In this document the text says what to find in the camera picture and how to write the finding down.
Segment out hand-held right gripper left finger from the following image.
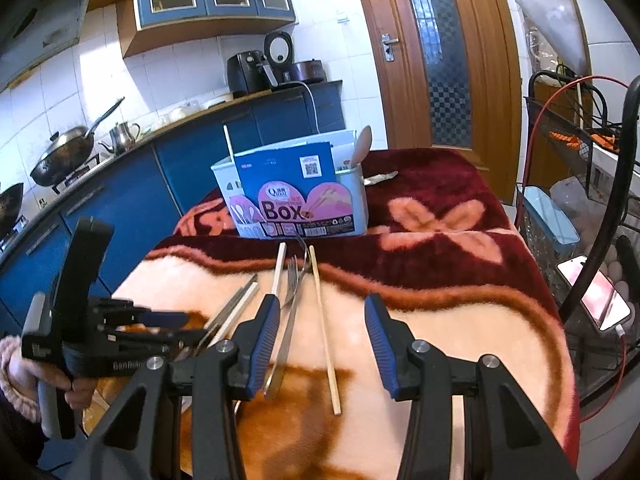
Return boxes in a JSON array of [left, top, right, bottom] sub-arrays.
[[75, 294, 282, 480]]

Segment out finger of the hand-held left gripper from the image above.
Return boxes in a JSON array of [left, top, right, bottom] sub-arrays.
[[92, 297, 191, 330], [107, 327, 213, 358]]

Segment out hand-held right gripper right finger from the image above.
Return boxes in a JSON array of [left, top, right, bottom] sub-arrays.
[[364, 293, 581, 480]]

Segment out light blue utensil holder box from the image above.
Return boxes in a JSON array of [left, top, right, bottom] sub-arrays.
[[210, 129, 370, 239]]

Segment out person's left hand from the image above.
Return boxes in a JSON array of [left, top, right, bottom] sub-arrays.
[[62, 374, 99, 411]]

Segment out long metal fork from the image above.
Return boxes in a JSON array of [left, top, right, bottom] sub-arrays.
[[263, 231, 312, 401]]

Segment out wooden chopstick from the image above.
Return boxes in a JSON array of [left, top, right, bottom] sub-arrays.
[[308, 245, 343, 416]]

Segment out short metal fork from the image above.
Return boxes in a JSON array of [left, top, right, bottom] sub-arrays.
[[280, 254, 301, 311]]

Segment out red floral blanket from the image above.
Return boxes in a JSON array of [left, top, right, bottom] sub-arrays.
[[82, 147, 581, 480]]

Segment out dark wok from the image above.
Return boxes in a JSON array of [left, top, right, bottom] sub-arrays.
[[0, 182, 25, 241]]

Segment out gas stove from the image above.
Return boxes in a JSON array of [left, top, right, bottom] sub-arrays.
[[50, 152, 117, 196]]

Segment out large steel wok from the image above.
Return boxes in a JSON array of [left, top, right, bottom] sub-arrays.
[[30, 97, 126, 187]]

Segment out steel kettle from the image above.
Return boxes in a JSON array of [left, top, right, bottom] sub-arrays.
[[99, 121, 142, 156]]

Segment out blue base cabinets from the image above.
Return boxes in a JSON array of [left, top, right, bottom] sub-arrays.
[[0, 80, 347, 333]]

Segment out beige spoon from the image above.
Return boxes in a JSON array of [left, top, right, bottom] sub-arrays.
[[348, 125, 373, 168]]

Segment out light blue lidded container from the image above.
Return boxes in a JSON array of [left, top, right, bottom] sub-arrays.
[[522, 186, 581, 261]]

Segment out smartphone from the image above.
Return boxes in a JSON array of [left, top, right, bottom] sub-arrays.
[[556, 255, 632, 332]]

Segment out wooden door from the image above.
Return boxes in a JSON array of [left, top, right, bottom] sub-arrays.
[[350, 0, 523, 206]]

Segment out pile of eggs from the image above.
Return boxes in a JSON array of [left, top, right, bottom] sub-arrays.
[[600, 260, 637, 307]]

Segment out black air fryer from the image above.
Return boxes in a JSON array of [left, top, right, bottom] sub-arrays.
[[226, 50, 273, 99]]

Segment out grey range hood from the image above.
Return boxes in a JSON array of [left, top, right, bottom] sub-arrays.
[[0, 0, 98, 92]]

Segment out dark rice cooker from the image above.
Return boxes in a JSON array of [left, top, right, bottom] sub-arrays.
[[263, 31, 328, 88]]

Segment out carrots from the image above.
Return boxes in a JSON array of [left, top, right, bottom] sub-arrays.
[[547, 130, 621, 154]]

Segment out white plastic bag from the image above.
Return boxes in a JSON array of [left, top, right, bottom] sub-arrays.
[[492, 0, 589, 76]]

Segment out white power cable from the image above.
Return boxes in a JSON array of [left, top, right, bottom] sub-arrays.
[[300, 82, 322, 136]]

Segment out black wire rack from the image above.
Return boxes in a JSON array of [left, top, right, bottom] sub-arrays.
[[515, 70, 640, 411]]

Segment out red cable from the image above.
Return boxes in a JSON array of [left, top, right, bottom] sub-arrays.
[[525, 76, 629, 221]]

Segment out thick black cable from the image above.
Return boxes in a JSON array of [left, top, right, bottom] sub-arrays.
[[559, 77, 640, 322]]

